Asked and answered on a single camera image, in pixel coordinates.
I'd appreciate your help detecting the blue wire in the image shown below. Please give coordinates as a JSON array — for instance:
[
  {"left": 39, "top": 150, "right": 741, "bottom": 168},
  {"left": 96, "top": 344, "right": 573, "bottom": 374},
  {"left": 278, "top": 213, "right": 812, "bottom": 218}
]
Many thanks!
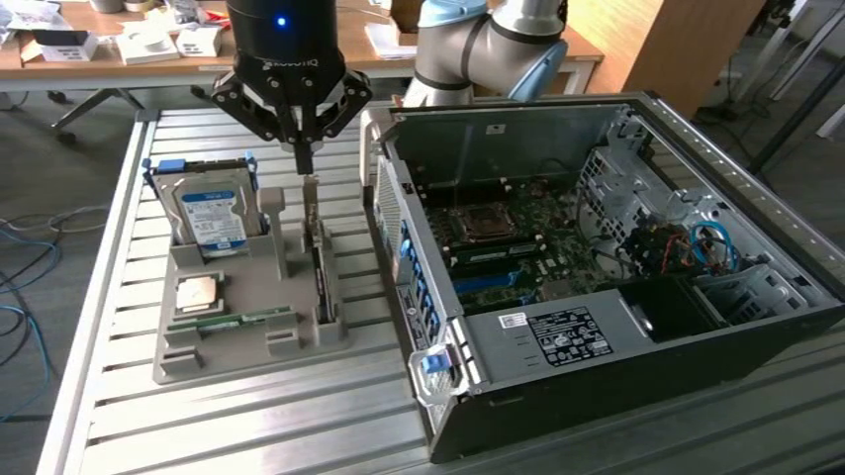
[{"left": 689, "top": 222, "right": 741, "bottom": 273}]

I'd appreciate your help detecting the hard disk in blue caddy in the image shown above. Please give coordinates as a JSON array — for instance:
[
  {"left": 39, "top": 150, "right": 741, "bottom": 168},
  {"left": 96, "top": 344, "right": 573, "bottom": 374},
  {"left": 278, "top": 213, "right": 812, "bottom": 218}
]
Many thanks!
[{"left": 141, "top": 151, "right": 272, "bottom": 258}]

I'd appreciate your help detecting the wooden desk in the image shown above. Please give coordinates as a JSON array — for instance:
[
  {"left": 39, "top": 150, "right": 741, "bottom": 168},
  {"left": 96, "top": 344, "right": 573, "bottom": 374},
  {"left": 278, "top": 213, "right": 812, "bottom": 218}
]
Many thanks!
[{"left": 0, "top": 0, "right": 606, "bottom": 108}]

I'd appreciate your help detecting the white paper stack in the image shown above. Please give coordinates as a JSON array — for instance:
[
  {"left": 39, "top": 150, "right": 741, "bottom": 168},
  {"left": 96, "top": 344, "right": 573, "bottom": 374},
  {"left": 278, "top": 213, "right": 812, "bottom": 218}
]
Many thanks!
[{"left": 364, "top": 22, "right": 419, "bottom": 61}]

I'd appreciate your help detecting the installed dark RAM stick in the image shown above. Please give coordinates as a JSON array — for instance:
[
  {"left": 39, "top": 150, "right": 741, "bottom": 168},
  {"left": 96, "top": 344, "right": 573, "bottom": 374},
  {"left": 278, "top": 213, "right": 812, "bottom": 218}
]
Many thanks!
[{"left": 447, "top": 240, "right": 549, "bottom": 268}]

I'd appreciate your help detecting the desk leg with castors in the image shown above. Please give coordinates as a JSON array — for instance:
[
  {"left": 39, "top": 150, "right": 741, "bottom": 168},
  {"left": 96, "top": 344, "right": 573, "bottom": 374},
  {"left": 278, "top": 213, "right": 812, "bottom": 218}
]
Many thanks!
[{"left": 51, "top": 87, "right": 147, "bottom": 144}]

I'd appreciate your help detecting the black and orange wire bundle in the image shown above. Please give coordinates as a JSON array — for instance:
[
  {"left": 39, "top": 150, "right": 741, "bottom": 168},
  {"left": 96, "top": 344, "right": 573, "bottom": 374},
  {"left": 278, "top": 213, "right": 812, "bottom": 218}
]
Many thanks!
[{"left": 617, "top": 222, "right": 694, "bottom": 276}]

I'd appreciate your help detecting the CPU socket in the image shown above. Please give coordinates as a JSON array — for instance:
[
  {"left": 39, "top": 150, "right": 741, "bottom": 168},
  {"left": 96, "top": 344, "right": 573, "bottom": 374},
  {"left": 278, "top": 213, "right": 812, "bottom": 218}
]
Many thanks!
[{"left": 454, "top": 202, "right": 520, "bottom": 243}]

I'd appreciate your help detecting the silver disk bay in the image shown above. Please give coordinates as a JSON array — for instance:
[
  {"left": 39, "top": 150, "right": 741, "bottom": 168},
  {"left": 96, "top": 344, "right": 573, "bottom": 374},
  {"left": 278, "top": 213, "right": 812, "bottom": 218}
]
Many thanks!
[{"left": 691, "top": 264, "right": 810, "bottom": 323}]

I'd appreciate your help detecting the green RAM stick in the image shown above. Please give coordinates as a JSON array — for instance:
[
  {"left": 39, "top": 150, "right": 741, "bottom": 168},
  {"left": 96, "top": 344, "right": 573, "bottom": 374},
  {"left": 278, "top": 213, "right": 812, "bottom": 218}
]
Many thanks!
[{"left": 165, "top": 305, "right": 296, "bottom": 333}]

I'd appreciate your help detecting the blue case latch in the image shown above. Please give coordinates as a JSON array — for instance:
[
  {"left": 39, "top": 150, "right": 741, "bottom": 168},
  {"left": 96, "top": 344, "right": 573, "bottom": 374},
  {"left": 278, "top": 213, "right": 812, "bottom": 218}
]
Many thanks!
[{"left": 422, "top": 348, "right": 456, "bottom": 373}]

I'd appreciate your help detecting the wide white box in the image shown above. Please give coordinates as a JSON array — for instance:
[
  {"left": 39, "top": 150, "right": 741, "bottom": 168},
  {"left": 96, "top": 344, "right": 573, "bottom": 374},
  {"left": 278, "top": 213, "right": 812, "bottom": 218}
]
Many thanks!
[{"left": 115, "top": 32, "right": 181, "bottom": 65}]

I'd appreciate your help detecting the black drive box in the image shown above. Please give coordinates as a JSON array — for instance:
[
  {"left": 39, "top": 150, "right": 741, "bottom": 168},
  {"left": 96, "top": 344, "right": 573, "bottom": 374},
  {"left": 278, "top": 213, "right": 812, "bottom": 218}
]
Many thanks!
[{"left": 619, "top": 274, "right": 731, "bottom": 343}]

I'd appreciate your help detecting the blue expansion slot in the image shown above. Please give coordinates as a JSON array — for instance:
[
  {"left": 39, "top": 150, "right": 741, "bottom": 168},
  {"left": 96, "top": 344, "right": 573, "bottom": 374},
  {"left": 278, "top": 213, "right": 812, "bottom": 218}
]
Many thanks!
[{"left": 451, "top": 270, "right": 523, "bottom": 294}]

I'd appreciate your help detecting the silver CPU chip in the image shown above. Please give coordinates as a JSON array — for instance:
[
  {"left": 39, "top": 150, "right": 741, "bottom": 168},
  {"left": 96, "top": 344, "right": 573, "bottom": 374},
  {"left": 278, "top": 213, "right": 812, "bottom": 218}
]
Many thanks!
[{"left": 175, "top": 274, "right": 223, "bottom": 314}]

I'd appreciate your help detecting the grey parts rack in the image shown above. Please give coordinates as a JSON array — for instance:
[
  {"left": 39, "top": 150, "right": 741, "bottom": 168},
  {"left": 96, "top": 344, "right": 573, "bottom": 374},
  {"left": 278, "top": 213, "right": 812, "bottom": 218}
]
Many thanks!
[{"left": 152, "top": 186, "right": 351, "bottom": 385}]

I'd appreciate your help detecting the green motherboard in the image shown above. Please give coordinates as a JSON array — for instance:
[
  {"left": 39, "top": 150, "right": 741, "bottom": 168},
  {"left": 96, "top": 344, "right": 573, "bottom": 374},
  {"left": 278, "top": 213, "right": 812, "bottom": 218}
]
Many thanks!
[{"left": 422, "top": 180, "right": 629, "bottom": 316}]

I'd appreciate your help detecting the black open PC case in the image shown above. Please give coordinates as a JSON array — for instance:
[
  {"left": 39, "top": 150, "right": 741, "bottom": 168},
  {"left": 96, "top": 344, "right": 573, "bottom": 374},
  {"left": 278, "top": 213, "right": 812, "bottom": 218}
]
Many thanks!
[{"left": 359, "top": 91, "right": 845, "bottom": 465}]

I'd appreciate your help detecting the small white labelled box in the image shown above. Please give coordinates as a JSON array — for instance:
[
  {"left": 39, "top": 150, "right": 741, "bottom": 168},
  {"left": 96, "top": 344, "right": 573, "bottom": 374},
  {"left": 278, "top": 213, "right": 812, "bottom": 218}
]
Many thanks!
[{"left": 176, "top": 27, "right": 224, "bottom": 58}]

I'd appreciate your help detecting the perforated metal drive cage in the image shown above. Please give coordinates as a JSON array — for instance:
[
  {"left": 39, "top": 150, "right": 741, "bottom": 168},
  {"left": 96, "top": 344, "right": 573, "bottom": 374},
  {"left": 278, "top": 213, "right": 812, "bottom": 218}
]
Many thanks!
[{"left": 577, "top": 145, "right": 667, "bottom": 248}]

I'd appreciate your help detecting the black graphics card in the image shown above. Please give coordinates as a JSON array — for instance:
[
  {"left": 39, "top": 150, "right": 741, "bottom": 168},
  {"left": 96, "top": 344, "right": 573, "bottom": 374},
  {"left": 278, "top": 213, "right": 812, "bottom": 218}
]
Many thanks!
[{"left": 300, "top": 173, "right": 336, "bottom": 328}]

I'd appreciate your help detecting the white floor cable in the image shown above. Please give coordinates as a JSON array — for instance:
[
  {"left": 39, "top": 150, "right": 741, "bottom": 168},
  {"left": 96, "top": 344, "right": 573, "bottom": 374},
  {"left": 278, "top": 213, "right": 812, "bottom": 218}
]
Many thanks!
[{"left": 0, "top": 205, "right": 111, "bottom": 234}]

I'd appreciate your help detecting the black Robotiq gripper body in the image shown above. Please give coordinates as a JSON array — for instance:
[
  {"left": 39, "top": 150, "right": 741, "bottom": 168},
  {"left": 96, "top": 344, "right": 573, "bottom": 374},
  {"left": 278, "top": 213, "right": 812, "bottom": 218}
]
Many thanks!
[{"left": 225, "top": 0, "right": 348, "bottom": 109}]

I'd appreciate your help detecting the blue floor cable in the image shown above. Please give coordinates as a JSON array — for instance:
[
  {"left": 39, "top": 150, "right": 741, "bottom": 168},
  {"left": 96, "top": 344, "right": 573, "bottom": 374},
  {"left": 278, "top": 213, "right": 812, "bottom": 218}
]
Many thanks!
[{"left": 0, "top": 217, "right": 64, "bottom": 422}]

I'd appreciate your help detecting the grey power supply unit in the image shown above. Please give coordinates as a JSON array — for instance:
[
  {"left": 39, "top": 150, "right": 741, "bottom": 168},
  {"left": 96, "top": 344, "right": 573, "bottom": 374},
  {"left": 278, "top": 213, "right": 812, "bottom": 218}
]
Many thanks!
[{"left": 460, "top": 289, "right": 653, "bottom": 385}]

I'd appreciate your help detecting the white box with black lid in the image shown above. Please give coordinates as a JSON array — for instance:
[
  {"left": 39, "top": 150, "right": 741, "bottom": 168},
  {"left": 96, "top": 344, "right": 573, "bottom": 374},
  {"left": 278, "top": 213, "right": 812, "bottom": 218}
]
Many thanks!
[{"left": 33, "top": 30, "right": 99, "bottom": 63}]

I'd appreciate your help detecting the wooden cabinet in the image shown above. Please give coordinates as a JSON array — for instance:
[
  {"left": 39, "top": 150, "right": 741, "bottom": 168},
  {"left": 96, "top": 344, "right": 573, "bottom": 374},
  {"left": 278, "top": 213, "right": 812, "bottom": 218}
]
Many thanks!
[{"left": 566, "top": 0, "right": 767, "bottom": 120}]

